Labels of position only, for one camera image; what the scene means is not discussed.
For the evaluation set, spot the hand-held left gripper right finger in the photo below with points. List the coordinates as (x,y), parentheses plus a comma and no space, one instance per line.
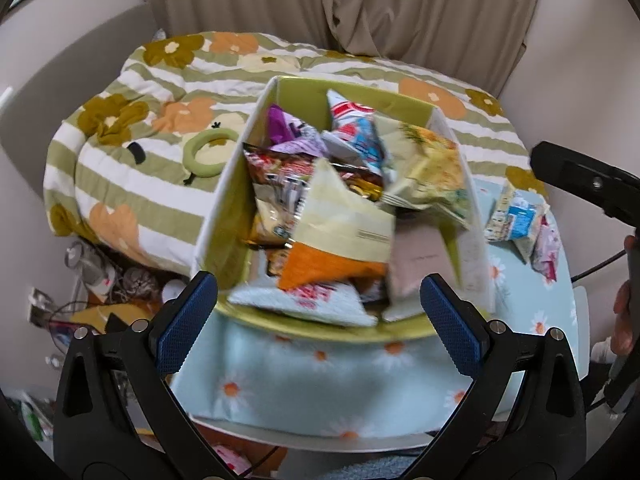
(452,325)

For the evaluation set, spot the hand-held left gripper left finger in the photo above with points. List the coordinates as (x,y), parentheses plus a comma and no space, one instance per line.
(187,325)

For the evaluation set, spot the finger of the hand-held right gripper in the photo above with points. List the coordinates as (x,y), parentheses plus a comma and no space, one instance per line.
(575,175)

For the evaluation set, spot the mauve snack bag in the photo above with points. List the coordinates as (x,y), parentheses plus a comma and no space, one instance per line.
(415,265)

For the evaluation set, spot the green white carton box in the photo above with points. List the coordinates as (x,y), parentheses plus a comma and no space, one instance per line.
(225,210)

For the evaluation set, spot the white snack packet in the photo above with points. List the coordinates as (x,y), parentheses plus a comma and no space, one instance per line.
(310,307)

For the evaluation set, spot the orange snack packet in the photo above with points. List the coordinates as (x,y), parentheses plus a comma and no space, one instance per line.
(315,265)

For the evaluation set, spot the yellow green snack bag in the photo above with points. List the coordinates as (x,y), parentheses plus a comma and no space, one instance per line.
(430,170)

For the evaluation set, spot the pale yellow snack packet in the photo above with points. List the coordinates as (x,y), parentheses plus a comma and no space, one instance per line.
(340,220)

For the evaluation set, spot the brown snack bag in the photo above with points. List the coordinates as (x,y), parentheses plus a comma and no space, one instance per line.
(272,170)

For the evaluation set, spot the white red shrimp chip bag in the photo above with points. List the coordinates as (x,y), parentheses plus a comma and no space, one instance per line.
(355,130)

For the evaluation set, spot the vivid purple snack bag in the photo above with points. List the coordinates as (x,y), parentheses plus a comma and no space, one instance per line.
(282,127)

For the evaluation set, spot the person's right hand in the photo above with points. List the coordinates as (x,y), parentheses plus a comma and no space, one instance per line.
(625,320)

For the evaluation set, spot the small white blue packet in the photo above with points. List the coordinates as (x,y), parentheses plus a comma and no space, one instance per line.
(515,215)

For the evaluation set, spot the pink candy packet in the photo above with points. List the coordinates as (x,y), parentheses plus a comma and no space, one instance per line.
(547,245)

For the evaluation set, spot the light blue daisy tablecloth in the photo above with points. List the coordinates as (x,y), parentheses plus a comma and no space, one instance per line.
(310,385)

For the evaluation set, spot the white power strip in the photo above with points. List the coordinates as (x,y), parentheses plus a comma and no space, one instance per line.
(40,307)

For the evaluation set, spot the floral striped blanket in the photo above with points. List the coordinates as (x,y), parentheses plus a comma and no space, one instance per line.
(150,85)

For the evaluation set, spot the beige curtain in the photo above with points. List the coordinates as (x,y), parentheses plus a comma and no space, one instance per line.
(250,0)

